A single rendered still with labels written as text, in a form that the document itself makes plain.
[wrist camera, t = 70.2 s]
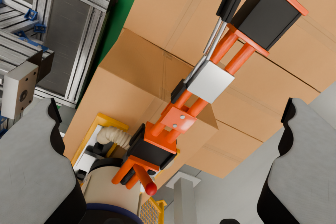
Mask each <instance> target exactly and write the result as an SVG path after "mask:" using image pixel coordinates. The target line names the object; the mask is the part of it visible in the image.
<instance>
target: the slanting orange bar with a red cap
mask: <svg viewBox="0 0 336 224"><path fill-rule="evenodd" d="M133 169H134V171H135V172H136V174H137V176H138V178H139V180H140V182H141V184H142V186H143V187H144V189H145V192H146V194H147V195H149V196H154V195H155V194H156V193H157V191H158V187H157V185H156V184H155V183H154V182H153V180H152V179H151V177H150V176H149V174H148V173H147V172H146V170H145V169H144V167H143V166H140V165H138V164H135V165H134V166H133Z"/></svg>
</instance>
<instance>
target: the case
mask: <svg viewBox="0 0 336 224"><path fill-rule="evenodd" d="M192 70H193V68H191V67H190V66H188V65H186V64H185V63H183V62H181V61H180V60H178V59H176V58H175V57H173V56H172V55H170V54H168V53H167V52H165V51H163V50H162V49H160V48H158V47H157V46H155V45H154V44H152V43H150V42H149V41H147V40H145V39H144V38H142V37H140V36H139V35H137V34H136V33H134V32H132V31H131V30H129V29H127V28H126V29H125V31H124V32H123V33H122V35H121V36H120V37H119V39H118V40H117V41H116V43H115V44H114V46H113V47H112V48H111V50H110V51H109V52H108V54H107V55H106V56H105V58H104V59H103V60H102V62H101V63H100V65H99V66H98V67H97V69H96V72H95V74H94V76H93V78H92V80H91V82H90V84H89V86H88V88H87V90H86V92H85V94H84V96H83V99H82V101H81V103H80V105H79V107H78V109H77V111H76V113H75V115H74V117H73V119H72V121H71V123H70V126H69V128H68V130H67V132H66V134H65V136H64V138H63V142H64V145H65V151H64V154H63V155H64V156H65V157H67V158H68V159H69V160H70V161H72V159H73V157H74V156H75V154H76V152H77V150H78V149H79V147H80V145H81V143H82V141H83V140H84V138H85V136H86V134H87V133H88V131H89V129H90V127H91V125H92V124H93V122H94V120H95V118H96V117H97V115H98V114H99V113H101V114H103V115H105V116H108V117H110V118H112V119H114V120H116V121H118V122H121V123H123V124H125V125H127V126H129V129H128V131H127V134H129V135H132V137H133V136H134V135H135V133H136V132H137V131H138V129H139V128H140V127H141V125H142V124H145V127H146V124H147V122H150V123H152V124H154V125H155V124H156V123H157V121H158V120H159V119H160V118H161V116H162V115H161V113H162V112H163V111H164V109H165V108H166V107H167V106H168V104H169V103H170V102H171V93H172V92H173V91H174V90H175V88H176V87H177V86H178V84H179V83H180V82H181V80H182V79H184V80H185V79H186V78H187V76H188V75H189V74H190V73H191V71H192ZM198 99H199V97H198V96H197V95H195V94H193V95H192V96H191V97H190V98H189V99H188V101H187V102H186V103H185V104H184V105H185V106H187V107H189V108H191V107H192V106H193V105H194V103H195V102H196V101H197V100H198ZM196 118H197V121H196V122H195V123H194V124H193V125H192V126H191V127H190V128H189V129H188V131H187V132H186V133H185V134H183V133H181V134H180V136H179V137H178V138H177V145H176V148H177V149H179V150H180V155H179V156H178V157H177V158H176V159H175V160H174V163H173V165H172V166H171V167H170V168H169V169H166V170H165V171H164V172H163V173H162V174H161V175H160V176H159V177H158V178H157V179H156V180H155V181H154V183H155V184H156V186H157V190H159V189H160V188H161V187H162V186H163V185H164V184H165V183H166V182H167V181H168V180H169V179H170V178H171V177H172V176H173V175H174V174H175V173H176V172H177V171H178V170H179V169H180V168H181V167H182V166H183V165H184V164H185V163H186V162H187V161H188V160H189V159H190V158H191V157H192V156H193V155H194V154H195V153H197V152H198V151H199V150H200V149H201V148H202V147H203V146H204V145H205V144H206V143H207V142H208V141H209V140H210V139H211V138H212V137H213V136H214V135H215V134H216V133H217V132H218V131H219V128H218V125H217V121H216V118H215V115H214V112H213V108H212V105H211V103H208V105H207V106H206V107H205V108H204V109H203V110H202V111H201V112H200V113H199V114H198V116H197V117H196ZM126 152H127V150H125V148H123V147H120V145H117V147H116V148H115V150H114V151H113V153H112V154H111V155H110V157H109V158H119V159H122V158H123V156H124V155H125V154H126Z"/></svg>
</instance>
